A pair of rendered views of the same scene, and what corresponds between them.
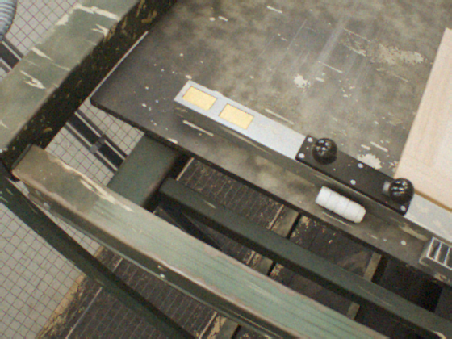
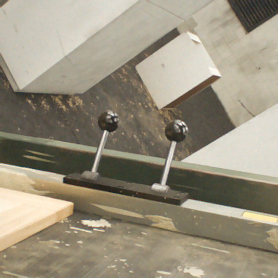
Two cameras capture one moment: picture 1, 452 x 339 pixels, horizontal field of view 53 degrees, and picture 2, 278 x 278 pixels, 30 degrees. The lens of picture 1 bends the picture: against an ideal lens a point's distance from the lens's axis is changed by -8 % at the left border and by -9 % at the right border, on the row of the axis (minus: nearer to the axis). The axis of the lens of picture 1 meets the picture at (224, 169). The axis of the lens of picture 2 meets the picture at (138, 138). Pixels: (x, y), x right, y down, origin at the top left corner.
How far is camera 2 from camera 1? 1.29 m
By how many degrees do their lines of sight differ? 110
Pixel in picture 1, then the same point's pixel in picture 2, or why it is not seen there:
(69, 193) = not seen: outside the picture
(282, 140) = (203, 205)
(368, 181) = (113, 182)
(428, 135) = (12, 217)
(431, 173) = (24, 201)
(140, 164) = not seen: outside the picture
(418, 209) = (59, 178)
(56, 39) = not seen: outside the picture
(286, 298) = (175, 164)
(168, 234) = (269, 179)
